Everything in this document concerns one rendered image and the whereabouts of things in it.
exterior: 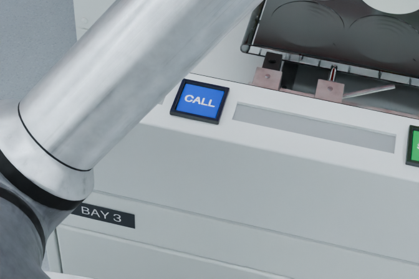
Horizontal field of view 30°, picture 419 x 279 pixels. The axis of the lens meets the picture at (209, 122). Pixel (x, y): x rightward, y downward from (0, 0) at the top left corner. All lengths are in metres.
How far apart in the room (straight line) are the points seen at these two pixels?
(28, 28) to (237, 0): 1.93
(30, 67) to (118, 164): 1.47
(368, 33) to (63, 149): 0.57
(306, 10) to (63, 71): 0.54
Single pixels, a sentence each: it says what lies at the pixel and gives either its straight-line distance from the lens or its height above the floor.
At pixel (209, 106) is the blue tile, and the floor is 0.96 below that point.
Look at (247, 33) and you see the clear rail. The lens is 1.07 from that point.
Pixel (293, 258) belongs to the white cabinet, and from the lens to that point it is 0.99.
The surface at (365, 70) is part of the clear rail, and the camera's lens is 1.04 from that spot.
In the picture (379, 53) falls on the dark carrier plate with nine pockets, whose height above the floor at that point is 0.90.
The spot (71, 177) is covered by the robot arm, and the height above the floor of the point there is 1.07.
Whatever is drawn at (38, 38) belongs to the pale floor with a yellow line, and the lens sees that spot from 2.47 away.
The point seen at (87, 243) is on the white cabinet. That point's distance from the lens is 1.08.
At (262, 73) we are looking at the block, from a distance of 1.00.
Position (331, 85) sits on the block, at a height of 0.91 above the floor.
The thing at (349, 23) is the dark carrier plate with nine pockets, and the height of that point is 0.90.
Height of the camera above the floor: 1.58
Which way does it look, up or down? 46 degrees down
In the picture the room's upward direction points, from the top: 4 degrees clockwise
